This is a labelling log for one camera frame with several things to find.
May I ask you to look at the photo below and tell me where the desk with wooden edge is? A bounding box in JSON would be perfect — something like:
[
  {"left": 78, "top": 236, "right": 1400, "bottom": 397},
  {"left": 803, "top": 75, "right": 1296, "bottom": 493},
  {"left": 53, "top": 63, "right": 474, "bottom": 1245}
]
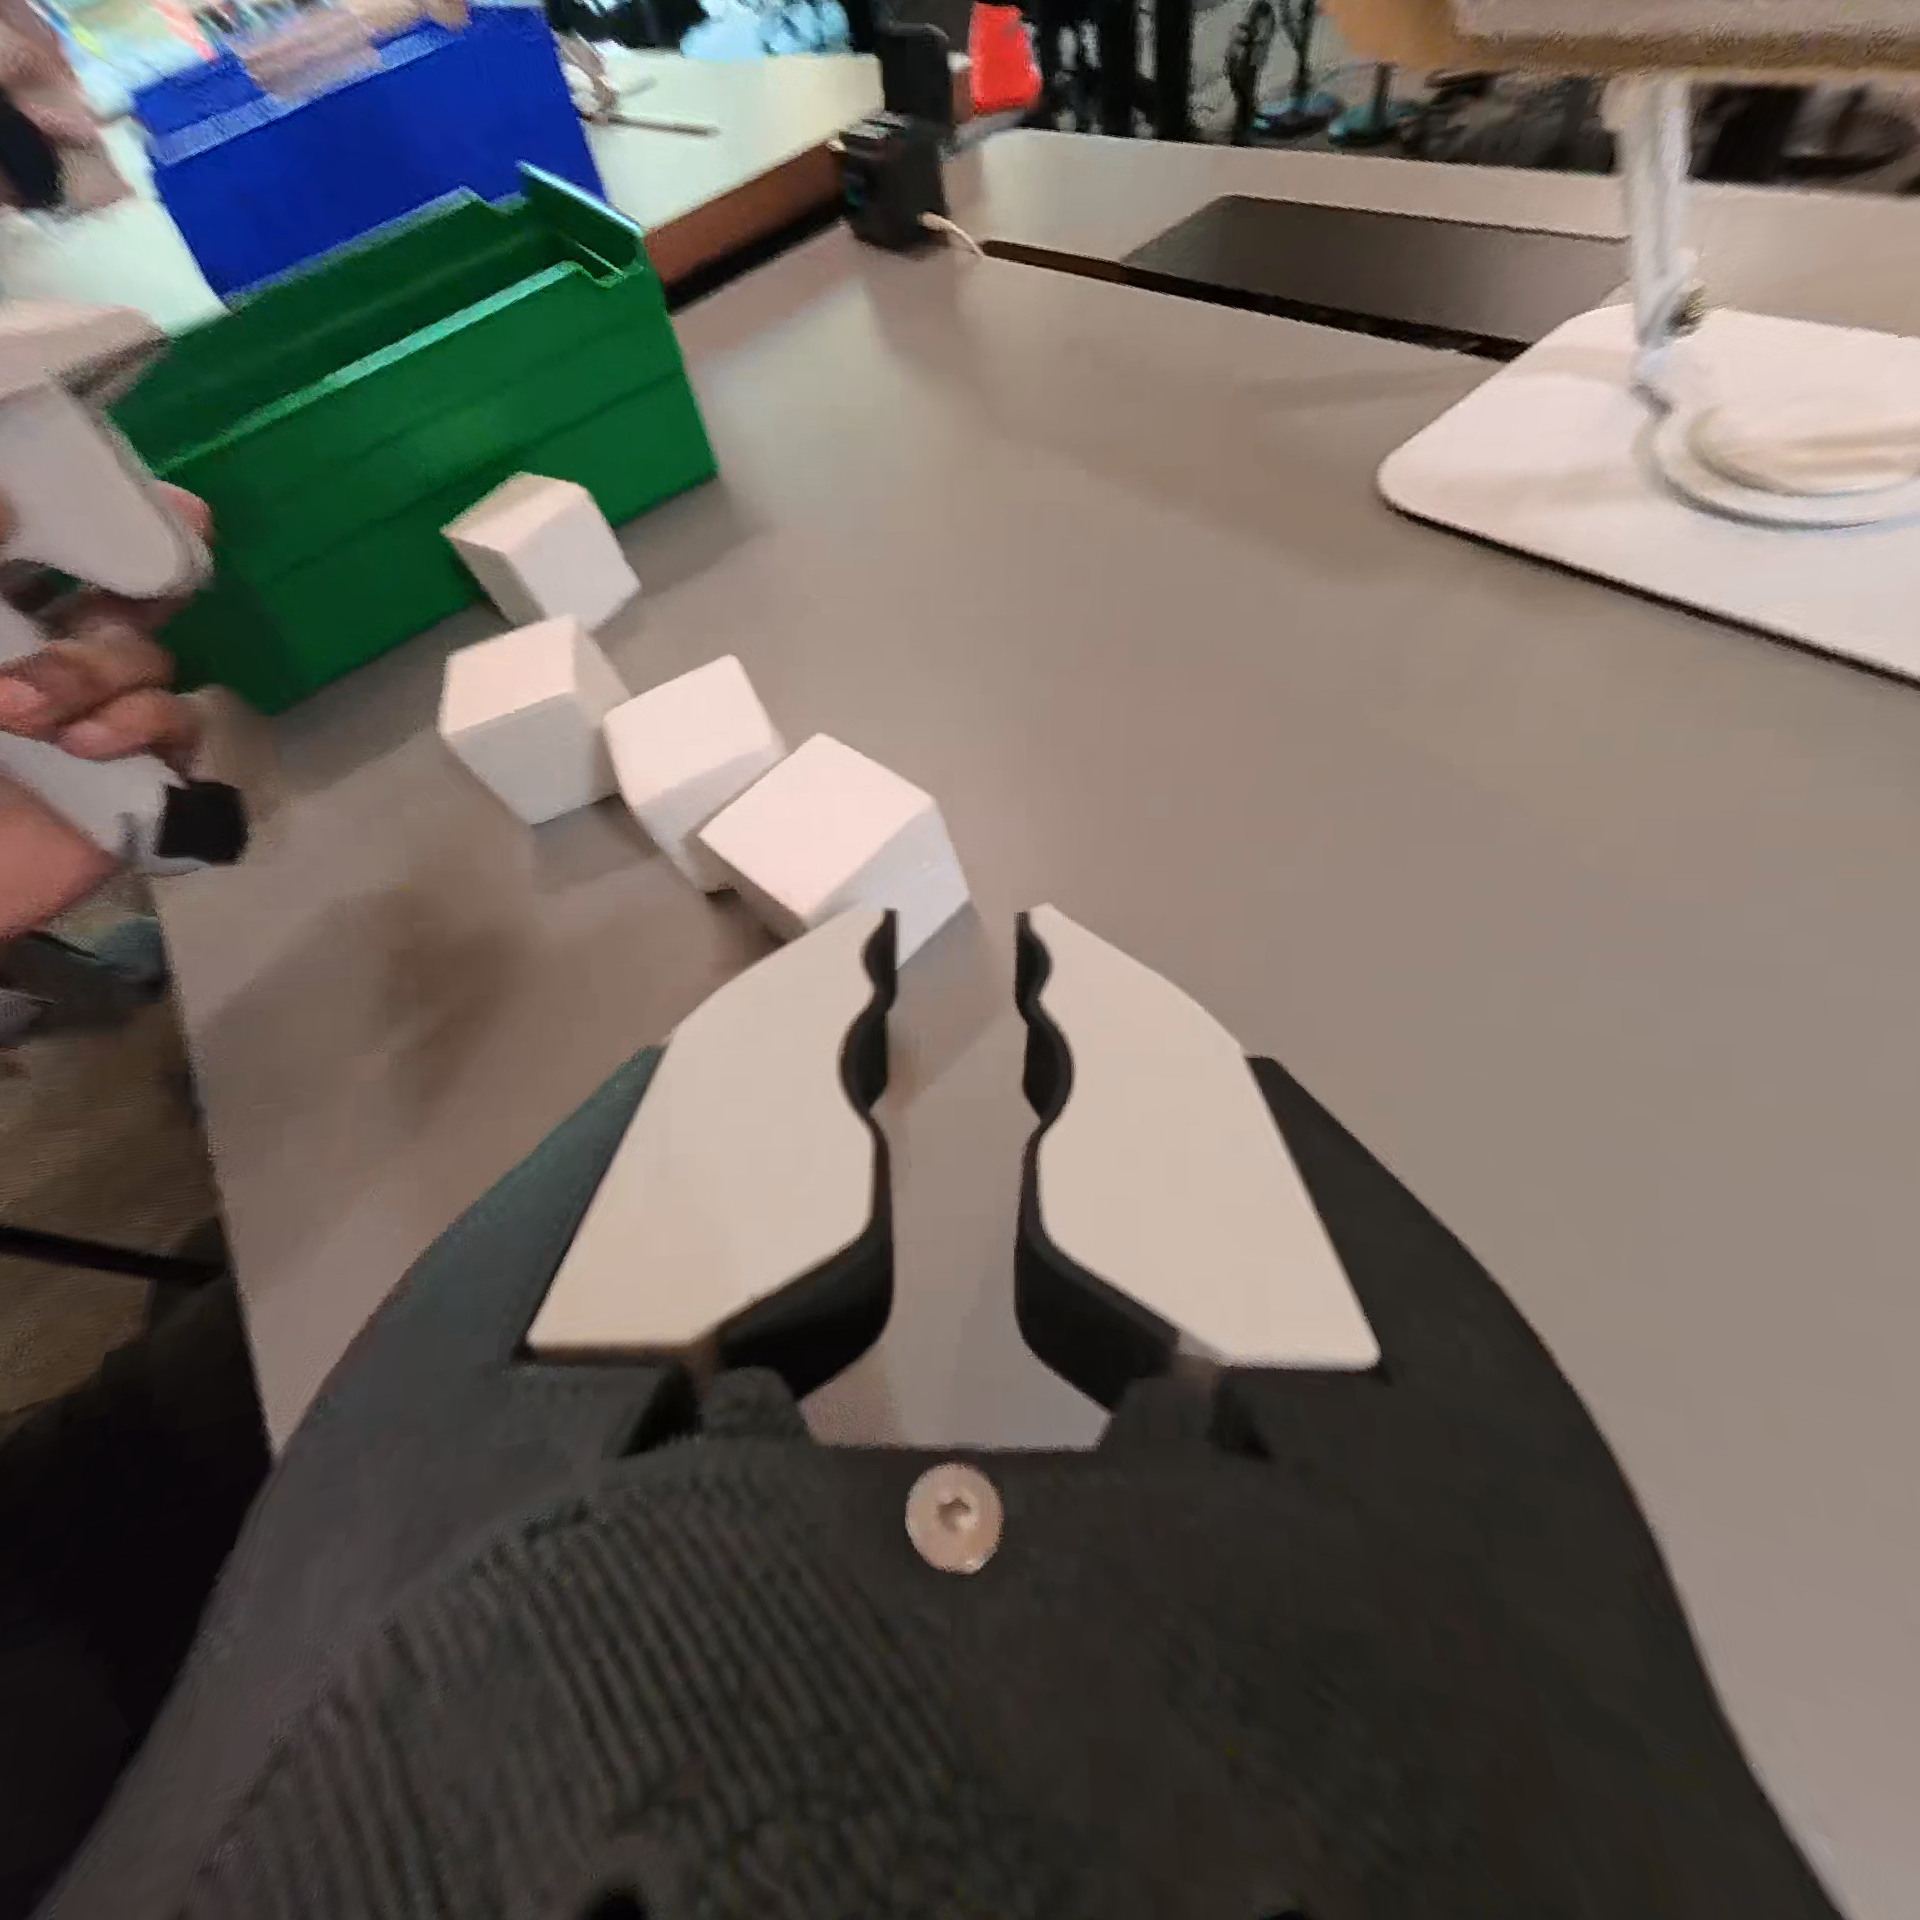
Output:
[{"left": 575, "top": 52, "right": 888, "bottom": 289}]

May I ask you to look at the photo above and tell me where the white foam cube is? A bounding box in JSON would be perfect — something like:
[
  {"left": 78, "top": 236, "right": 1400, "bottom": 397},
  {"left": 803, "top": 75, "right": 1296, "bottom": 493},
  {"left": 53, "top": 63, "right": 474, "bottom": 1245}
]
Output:
[
  {"left": 437, "top": 613, "right": 631, "bottom": 824},
  {"left": 441, "top": 472, "right": 642, "bottom": 631},
  {"left": 601, "top": 654, "right": 789, "bottom": 894},
  {"left": 695, "top": 732, "right": 970, "bottom": 962}
]

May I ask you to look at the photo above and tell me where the green plastic bin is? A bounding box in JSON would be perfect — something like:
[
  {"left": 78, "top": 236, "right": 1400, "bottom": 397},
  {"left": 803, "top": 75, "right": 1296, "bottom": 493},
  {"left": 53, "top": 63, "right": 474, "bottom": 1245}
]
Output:
[{"left": 107, "top": 162, "right": 719, "bottom": 716}]

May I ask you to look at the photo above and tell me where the grey desk with cable cover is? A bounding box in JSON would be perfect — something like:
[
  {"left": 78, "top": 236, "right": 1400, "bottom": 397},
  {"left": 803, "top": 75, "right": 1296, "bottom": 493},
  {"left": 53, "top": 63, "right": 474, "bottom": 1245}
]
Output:
[{"left": 944, "top": 126, "right": 1920, "bottom": 369}]

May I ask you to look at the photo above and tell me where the blue plastic bin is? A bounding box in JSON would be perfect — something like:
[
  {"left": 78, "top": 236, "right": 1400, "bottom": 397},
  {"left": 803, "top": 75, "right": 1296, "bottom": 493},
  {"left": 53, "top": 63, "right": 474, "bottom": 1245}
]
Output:
[{"left": 132, "top": 0, "right": 609, "bottom": 302}]

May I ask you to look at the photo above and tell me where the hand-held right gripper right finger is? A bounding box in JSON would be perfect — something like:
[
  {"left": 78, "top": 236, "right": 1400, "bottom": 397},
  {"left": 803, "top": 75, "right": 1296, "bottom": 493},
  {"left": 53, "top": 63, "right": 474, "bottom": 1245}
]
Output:
[{"left": 1011, "top": 900, "right": 1385, "bottom": 1416}]

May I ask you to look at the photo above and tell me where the orange traffic cone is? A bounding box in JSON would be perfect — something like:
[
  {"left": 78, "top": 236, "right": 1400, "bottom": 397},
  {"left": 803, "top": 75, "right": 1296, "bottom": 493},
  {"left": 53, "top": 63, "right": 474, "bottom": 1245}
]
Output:
[{"left": 971, "top": 0, "right": 1039, "bottom": 113}]

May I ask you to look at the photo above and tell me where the black charging dock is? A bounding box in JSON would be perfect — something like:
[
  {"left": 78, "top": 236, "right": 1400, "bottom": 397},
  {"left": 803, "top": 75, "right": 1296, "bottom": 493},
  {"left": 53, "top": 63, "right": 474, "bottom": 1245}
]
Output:
[{"left": 833, "top": 22, "right": 978, "bottom": 249}]

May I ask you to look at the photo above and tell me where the person's trouser leg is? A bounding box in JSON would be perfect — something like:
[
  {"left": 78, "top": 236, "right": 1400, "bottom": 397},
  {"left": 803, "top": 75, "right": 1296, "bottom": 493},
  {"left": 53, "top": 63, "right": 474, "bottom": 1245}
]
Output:
[{"left": 0, "top": 1273, "right": 279, "bottom": 1920}]

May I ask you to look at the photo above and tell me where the white lamp base plate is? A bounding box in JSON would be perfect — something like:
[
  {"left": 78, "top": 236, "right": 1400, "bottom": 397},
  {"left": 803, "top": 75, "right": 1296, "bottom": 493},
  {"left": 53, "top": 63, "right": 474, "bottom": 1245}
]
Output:
[{"left": 1325, "top": 0, "right": 1920, "bottom": 684}]

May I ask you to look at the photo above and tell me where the person's left hand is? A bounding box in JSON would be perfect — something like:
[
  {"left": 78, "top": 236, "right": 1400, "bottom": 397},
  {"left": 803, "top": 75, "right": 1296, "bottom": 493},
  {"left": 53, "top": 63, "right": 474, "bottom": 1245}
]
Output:
[{"left": 0, "top": 626, "right": 207, "bottom": 939}]

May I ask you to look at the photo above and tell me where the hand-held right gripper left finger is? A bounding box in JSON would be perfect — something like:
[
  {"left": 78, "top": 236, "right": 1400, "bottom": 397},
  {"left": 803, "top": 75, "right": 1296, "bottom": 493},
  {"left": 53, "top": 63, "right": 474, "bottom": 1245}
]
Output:
[{"left": 523, "top": 905, "right": 902, "bottom": 1399}]

